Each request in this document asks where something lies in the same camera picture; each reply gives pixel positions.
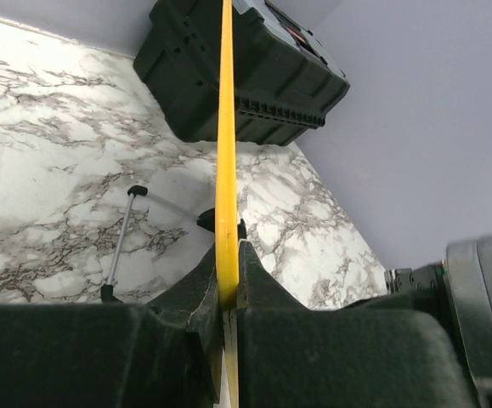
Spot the metal wire whiteboard stand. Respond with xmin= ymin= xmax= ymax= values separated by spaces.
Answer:
xmin=99 ymin=185 xmax=217 ymax=303

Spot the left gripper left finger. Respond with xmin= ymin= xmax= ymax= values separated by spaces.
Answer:
xmin=0 ymin=250 xmax=223 ymax=407

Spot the yellow framed whiteboard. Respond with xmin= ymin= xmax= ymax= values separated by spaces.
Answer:
xmin=215 ymin=1 xmax=240 ymax=407

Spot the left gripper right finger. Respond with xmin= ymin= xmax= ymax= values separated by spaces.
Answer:
xmin=237 ymin=241 xmax=478 ymax=407

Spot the black plastic toolbox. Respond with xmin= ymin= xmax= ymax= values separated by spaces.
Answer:
xmin=133 ymin=0 xmax=350 ymax=146

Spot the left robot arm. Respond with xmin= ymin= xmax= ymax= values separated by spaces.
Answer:
xmin=0 ymin=236 xmax=492 ymax=407

